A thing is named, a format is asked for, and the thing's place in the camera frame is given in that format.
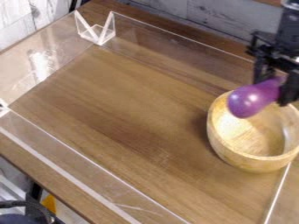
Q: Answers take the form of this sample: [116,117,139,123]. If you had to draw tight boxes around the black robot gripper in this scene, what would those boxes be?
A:
[247,5,299,107]

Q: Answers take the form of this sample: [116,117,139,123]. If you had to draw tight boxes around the purple toy eggplant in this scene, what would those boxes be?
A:
[229,77,286,118]

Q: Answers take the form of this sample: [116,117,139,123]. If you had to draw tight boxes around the brown wooden bowl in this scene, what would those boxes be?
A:
[207,92,299,173]

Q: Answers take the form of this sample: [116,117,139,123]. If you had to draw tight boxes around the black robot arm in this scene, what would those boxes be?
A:
[247,0,299,106]

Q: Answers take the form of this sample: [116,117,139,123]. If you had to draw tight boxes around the clear acrylic tray walls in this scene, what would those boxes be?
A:
[0,12,299,224]

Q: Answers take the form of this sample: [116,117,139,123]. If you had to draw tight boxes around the black clamp with screw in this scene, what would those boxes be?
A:
[24,201,66,224]

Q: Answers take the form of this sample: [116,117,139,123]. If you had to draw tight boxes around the clear acrylic corner bracket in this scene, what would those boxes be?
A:
[74,11,116,46]

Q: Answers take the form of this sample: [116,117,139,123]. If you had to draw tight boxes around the black cable lower left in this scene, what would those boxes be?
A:
[0,200,48,224]

